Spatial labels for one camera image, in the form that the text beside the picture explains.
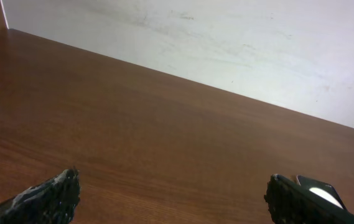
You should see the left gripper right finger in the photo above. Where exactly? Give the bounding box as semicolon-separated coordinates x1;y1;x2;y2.
264;174;354;224

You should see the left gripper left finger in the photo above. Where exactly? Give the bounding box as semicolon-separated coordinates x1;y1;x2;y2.
0;168;80;224

